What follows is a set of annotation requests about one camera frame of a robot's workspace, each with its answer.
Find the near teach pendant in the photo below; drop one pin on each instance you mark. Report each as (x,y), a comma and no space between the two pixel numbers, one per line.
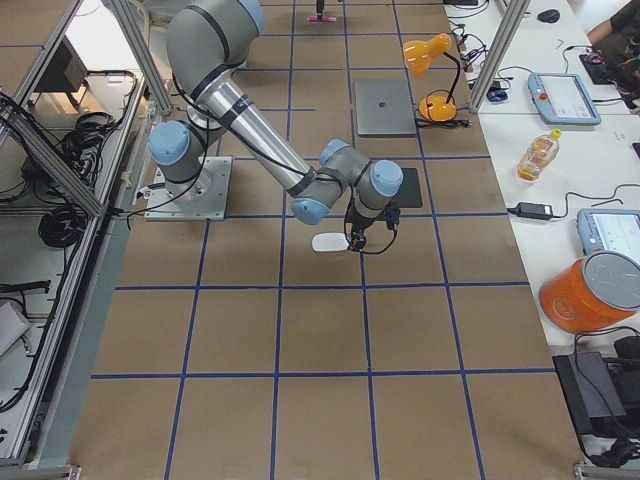
(615,230)

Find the orange desk lamp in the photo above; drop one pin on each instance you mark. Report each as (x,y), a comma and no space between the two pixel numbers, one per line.
(437,104)

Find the black computer mouse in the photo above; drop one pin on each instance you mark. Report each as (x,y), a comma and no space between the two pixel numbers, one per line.
(549,16)

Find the white computer mouse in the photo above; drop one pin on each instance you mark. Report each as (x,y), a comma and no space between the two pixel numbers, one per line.
(330,242)

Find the black power adapter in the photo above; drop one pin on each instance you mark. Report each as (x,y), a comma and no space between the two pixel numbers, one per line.
(535,211)

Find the silver closed laptop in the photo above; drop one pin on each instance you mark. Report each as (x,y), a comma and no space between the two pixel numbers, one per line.
(383,108)

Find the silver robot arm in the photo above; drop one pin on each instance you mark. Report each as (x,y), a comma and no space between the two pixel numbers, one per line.
(206,41)

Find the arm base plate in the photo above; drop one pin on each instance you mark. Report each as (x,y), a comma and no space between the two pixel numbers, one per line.
(197,200)

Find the yellow drink bottle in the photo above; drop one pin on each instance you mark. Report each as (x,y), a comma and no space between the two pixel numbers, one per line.
(540,153)

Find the far teach pendant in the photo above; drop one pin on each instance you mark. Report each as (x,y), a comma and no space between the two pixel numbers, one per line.
(562,99)

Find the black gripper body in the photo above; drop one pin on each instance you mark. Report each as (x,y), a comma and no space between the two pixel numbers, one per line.
(358,224)

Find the orange bucket grey lid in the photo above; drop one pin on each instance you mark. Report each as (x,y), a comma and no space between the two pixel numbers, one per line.
(596,291)

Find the pink marker pen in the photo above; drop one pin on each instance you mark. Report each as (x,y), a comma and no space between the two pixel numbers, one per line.
(321,19)

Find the teach pendant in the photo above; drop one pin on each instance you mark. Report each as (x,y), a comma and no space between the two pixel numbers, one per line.
(615,230)
(562,99)

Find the aluminium frame post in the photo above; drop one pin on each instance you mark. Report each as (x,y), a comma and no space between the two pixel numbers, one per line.
(505,33)

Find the black mousepad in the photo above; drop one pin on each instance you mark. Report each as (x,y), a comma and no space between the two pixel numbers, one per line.
(409,194)

